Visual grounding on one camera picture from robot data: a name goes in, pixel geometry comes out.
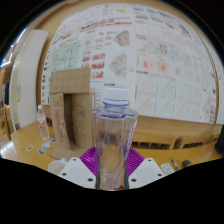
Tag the small colourful sticker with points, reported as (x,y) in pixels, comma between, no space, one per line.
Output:
(29,147)
(41,151)
(46,144)
(53,140)

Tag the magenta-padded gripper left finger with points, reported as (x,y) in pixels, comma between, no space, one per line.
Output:
(78,172)

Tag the brown cardboard box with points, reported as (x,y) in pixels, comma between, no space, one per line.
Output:
(70,81)

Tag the clear bottle with red label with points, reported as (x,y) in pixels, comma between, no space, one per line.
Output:
(43,125)

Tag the clear plastic bottle white cap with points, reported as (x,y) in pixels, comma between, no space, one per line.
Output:
(115,133)

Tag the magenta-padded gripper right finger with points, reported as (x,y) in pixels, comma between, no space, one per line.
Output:
(146,172)

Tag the small white card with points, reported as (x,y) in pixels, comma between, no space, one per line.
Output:
(167,168)

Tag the small dark object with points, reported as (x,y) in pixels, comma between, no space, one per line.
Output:
(187,163)

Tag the pen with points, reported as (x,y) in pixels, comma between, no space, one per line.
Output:
(175,164)

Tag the white wall panel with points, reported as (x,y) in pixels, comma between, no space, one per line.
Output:
(30,76)

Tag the large printed wall poster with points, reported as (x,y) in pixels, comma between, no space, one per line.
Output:
(150,60)

